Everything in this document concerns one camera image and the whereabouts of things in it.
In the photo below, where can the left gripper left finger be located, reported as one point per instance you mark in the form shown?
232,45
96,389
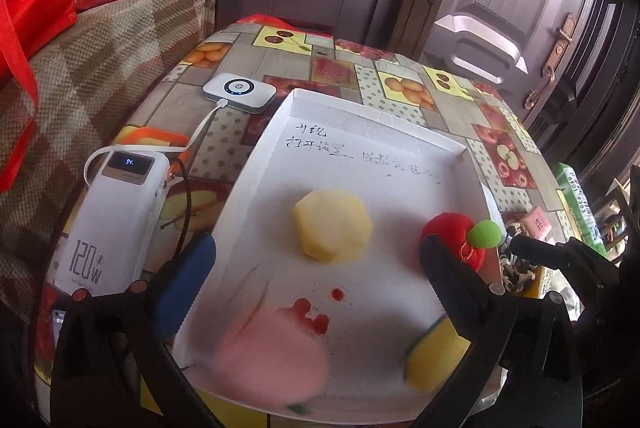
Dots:
112,367

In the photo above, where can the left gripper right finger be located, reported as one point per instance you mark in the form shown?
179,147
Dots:
521,367

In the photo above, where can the yellow green sponge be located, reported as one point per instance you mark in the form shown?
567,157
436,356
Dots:
431,360

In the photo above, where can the pink plush toy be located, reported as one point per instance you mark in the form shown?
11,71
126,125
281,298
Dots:
267,358

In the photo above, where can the smartphone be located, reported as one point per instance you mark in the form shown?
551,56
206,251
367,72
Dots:
57,320

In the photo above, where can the green Wrigley's plush pillow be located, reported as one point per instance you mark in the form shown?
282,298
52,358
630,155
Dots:
579,207

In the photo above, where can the pink small packet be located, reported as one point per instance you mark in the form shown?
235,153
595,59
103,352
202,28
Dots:
536,224

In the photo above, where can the white power bank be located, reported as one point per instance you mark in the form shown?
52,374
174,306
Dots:
111,233

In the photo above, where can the red apple plush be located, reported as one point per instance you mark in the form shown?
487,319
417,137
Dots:
467,240

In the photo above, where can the white cardboard tray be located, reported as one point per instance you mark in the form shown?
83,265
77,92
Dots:
317,292

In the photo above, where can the yellow octagonal sponge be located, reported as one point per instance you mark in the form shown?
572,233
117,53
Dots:
333,226

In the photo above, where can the fruit pattern tablecloth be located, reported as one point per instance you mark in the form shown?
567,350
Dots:
216,139

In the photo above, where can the plaid sofa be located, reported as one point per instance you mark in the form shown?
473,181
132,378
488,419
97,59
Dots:
89,78

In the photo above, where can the red gift bag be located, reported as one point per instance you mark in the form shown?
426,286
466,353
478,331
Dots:
26,27

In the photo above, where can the red bag behind table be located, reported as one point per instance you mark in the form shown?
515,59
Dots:
267,20

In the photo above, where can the copper door handle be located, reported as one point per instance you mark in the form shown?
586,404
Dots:
563,40

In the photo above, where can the white round wireless charger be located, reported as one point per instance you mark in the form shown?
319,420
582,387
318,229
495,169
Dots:
242,93

